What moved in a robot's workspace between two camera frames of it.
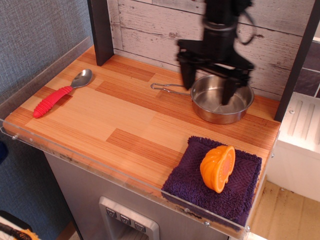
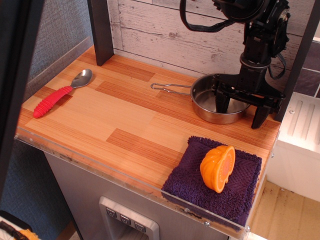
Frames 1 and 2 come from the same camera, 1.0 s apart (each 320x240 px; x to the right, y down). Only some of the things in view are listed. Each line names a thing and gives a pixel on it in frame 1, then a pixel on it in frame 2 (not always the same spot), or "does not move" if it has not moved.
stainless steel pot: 207,100 does not move
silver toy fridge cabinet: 106,207 does not move
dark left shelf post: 99,15 does not move
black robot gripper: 215,53 to 250,84
